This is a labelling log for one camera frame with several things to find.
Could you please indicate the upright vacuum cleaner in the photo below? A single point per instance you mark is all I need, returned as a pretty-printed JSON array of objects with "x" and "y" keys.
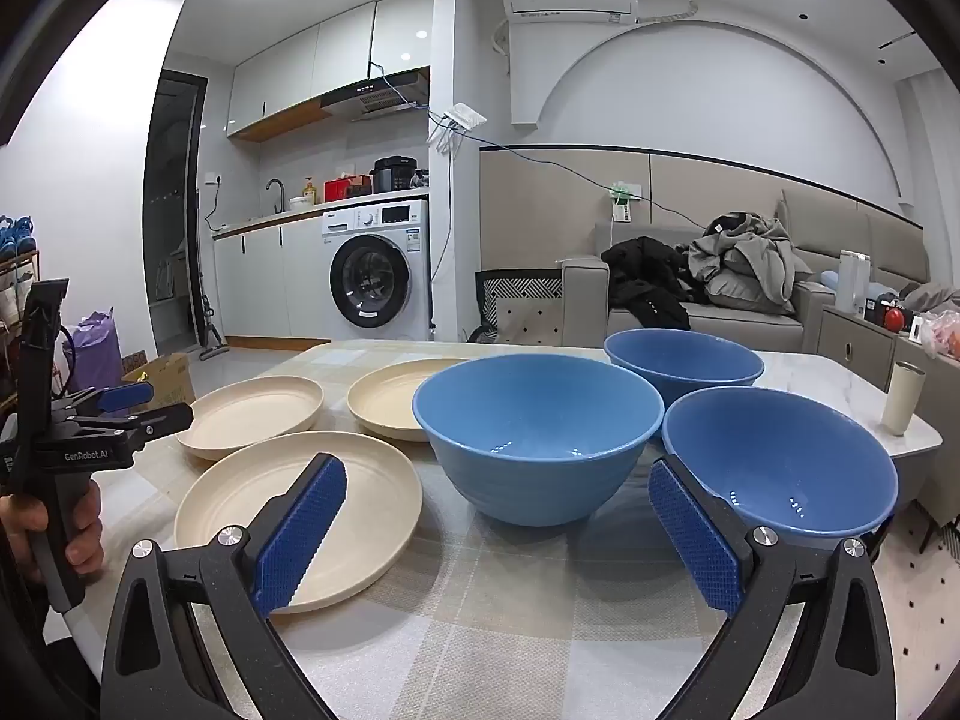
[{"x": 214, "y": 349}]

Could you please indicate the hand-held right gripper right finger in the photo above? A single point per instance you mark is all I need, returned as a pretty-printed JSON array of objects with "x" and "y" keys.
[{"x": 694, "y": 532}]

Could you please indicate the white pot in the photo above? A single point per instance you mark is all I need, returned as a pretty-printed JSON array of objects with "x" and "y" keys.
[{"x": 300, "y": 204}]

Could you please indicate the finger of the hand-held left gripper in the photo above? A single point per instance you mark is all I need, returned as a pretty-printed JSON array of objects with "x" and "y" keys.
[
  {"x": 161, "y": 420},
  {"x": 124, "y": 397}
]

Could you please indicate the black pressure cooker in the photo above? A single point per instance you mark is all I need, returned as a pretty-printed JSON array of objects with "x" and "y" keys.
[{"x": 394, "y": 176}]

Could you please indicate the grey sofa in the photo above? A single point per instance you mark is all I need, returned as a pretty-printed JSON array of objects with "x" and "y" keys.
[{"x": 585, "y": 292}]

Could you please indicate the blue bowl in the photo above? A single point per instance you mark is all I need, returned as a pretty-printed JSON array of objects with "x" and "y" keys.
[
  {"x": 675, "y": 360},
  {"x": 540, "y": 480},
  {"x": 772, "y": 450}
]

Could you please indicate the purple bag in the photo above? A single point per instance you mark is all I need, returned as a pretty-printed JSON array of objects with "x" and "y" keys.
[{"x": 97, "y": 352}]

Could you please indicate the person's left hand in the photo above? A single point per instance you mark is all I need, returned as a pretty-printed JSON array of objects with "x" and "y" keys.
[{"x": 90, "y": 532}]

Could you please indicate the red round object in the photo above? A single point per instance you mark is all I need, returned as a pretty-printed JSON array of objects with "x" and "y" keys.
[{"x": 892, "y": 317}]

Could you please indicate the grey clothes pile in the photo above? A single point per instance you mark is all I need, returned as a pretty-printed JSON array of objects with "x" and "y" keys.
[{"x": 750, "y": 262}]

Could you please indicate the grey blanket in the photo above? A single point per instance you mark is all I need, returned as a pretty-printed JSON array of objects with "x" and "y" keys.
[{"x": 934, "y": 296}]

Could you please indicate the white air conditioner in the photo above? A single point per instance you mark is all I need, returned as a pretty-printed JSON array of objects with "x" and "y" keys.
[{"x": 570, "y": 0}]

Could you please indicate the light blue pillow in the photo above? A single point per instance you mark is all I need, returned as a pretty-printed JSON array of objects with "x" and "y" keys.
[{"x": 830, "y": 279}]

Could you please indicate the black jacket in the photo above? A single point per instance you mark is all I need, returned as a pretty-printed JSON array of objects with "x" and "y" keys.
[{"x": 645, "y": 277}]

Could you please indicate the range hood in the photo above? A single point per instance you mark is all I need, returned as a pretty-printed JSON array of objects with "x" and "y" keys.
[{"x": 375, "y": 97}]

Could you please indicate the marble coffee table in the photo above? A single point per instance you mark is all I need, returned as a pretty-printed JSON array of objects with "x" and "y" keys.
[{"x": 840, "y": 397}]

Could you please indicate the patterned cushion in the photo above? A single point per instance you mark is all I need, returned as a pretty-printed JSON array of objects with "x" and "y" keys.
[{"x": 525, "y": 315}]

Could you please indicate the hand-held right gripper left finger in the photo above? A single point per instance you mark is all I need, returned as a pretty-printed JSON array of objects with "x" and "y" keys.
[{"x": 300, "y": 532}]

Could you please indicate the cream tumbler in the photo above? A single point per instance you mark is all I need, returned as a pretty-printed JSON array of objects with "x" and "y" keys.
[{"x": 900, "y": 405}]

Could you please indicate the cardboard box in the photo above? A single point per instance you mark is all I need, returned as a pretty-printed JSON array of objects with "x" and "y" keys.
[{"x": 169, "y": 379}]

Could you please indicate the white upper cabinets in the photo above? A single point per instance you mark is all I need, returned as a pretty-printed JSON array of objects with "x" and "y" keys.
[{"x": 285, "y": 67}]

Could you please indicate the shoe rack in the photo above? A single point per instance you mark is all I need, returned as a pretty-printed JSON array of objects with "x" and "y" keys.
[{"x": 15, "y": 277}]

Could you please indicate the red box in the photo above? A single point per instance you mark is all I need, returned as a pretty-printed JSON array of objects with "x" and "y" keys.
[{"x": 345, "y": 189}]

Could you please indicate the green wall socket plug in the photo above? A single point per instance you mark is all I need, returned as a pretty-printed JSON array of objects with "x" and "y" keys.
[{"x": 621, "y": 202}]

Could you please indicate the white base cabinets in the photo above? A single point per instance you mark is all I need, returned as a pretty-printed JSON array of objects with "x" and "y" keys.
[{"x": 262, "y": 277}]

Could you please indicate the white washing machine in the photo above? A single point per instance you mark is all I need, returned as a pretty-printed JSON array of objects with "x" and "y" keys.
[{"x": 352, "y": 232}]

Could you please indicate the yellow soap bottle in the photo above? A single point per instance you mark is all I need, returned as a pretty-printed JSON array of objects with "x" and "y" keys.
[{"x": 309, "y": 193}]

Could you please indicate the pair of blue shoes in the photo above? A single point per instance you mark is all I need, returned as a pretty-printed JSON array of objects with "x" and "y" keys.
[{"x": 16, "y": 234}]

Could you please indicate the checkered tablecloth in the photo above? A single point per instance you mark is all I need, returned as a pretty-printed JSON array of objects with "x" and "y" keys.
[{"x": 525, "y": 615}]

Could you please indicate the white router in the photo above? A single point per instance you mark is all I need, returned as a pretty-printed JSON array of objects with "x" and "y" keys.
[{"x": 465, "y": 116}]

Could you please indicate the beige plate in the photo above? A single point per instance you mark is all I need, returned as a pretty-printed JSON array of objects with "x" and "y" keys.
[
  {"x": 247, "y": 412},
  {"x": 225, "y": 510},
  {"x": 382, "y": 397}
]

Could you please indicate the white kettle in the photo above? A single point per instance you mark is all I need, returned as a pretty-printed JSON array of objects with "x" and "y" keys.
[{"x": 851, "y": 285}]

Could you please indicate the black faucet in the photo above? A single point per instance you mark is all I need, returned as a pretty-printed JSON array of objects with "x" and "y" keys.
[{"x": 281, "y": 199}]

